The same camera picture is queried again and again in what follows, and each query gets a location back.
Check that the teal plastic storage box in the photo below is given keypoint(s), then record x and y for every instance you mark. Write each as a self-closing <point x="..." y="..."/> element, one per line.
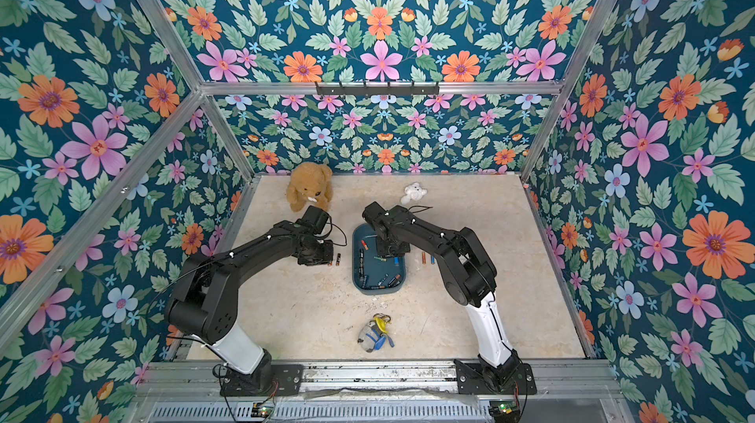
<point x="371" y="274"/>

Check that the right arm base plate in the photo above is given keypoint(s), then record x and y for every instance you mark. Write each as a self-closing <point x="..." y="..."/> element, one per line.
<point x="480" y="378"/>

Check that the black wall hook rail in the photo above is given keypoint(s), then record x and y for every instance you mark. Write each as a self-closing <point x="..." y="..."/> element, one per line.
<point x="377" y="89"/>

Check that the small white plush bunny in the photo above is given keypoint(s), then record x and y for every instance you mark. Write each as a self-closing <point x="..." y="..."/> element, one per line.
<point x="413" y="193"/>

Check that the brown teddy bear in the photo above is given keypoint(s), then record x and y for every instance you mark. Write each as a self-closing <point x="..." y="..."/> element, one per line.
<point x="310" y="183"/>

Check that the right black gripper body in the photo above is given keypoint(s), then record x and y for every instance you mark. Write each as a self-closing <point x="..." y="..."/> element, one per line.
<point x="389" y="247"/>

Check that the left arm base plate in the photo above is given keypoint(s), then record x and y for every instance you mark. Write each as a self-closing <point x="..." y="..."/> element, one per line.
<point x="282" y="379"/>

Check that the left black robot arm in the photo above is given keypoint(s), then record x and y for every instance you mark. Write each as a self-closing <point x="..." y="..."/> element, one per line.
<point x="204" y="301"/>

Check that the grey plush toy keychain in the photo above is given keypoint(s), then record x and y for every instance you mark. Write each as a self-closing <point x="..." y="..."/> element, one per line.
<point x="375" y="336"/>

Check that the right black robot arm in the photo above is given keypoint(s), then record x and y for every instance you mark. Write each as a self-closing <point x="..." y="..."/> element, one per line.
<point x="468" y="274"/>

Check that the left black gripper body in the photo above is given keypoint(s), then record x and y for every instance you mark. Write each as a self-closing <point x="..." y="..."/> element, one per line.
<point x="319" y="253"/>

